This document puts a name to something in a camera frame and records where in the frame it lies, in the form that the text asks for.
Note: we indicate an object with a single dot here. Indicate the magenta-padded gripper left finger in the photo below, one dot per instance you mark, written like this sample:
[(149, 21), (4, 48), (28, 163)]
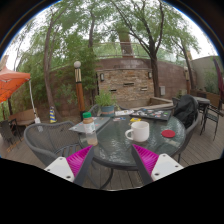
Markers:
[(78, 161)]

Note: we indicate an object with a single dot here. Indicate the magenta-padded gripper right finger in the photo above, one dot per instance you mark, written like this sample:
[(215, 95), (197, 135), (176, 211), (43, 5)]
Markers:
[(146, 160)]

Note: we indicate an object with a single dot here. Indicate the green-capped brown drink bottle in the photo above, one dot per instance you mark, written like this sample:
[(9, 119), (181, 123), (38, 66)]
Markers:
[(89, 128)]

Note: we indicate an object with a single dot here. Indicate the white ceramic mug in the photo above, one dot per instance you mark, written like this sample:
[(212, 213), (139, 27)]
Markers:
[(140, 131)]

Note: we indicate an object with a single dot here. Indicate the flat round red coaster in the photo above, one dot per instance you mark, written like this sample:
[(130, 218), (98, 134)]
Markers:
[(168, 133)]

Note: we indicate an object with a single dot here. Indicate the grey wicker armchair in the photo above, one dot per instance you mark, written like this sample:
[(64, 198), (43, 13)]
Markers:
[(46, 138)]

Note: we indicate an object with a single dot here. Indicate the yellow card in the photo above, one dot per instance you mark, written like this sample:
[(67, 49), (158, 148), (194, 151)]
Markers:
[(135, 119)]

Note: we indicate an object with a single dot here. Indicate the grey laptop with stickers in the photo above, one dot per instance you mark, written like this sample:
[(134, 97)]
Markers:
[(100, 122)]

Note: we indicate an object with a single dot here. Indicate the black laptop with stickers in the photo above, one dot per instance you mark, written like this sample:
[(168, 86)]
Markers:
[(151, 114)]

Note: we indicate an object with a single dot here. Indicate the small colourful sticker sheet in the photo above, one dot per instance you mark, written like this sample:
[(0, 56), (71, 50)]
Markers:
[(119, 118)]

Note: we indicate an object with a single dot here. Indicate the blue yellow striped cone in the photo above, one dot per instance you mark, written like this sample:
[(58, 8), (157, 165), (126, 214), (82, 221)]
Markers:
[(52, 116)]

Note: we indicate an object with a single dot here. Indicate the white printed booklet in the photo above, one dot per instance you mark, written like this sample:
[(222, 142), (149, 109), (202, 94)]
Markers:
[(124, 112)]

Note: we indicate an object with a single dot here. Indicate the grey wicker chair with jacket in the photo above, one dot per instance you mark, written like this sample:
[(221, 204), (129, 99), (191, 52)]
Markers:
[(191, 130)]

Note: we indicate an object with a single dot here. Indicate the black jacket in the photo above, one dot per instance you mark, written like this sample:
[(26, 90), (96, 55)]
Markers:
[(185, 110)]

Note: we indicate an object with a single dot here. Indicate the potted green plant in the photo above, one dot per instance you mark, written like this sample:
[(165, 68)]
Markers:
[(106, 101)]

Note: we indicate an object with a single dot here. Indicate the white umbrella pole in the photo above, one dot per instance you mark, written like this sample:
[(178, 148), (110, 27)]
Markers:
[(32, 100)]

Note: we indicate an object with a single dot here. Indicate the black metal patio chair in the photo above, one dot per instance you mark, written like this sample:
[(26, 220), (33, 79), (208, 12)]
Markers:
[(210, 116)]

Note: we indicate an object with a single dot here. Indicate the dark round patio table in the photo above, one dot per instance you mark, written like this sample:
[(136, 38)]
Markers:
[(202, 100)]

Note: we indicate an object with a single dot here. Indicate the dark-trunked tree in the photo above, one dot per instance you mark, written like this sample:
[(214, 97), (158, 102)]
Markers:
[(154, 73)]

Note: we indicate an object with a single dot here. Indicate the orange patio umbrella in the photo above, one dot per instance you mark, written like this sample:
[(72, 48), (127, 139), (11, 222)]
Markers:
[(11, 83)]

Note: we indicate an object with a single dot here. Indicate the closed maroon patio umbrella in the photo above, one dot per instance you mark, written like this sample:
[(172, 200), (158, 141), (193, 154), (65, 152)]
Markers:
[(220, 78)]

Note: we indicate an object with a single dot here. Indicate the globe-topped wooden lamp post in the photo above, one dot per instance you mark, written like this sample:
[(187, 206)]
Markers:
[(79, 93)]

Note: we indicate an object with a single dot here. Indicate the wall lantern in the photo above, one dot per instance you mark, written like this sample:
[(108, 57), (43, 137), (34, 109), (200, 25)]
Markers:
[(101, 77), (150, 75)]

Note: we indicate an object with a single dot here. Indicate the slim wooden lamp post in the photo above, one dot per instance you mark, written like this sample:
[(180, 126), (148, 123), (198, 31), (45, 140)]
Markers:
[(187, 80)]

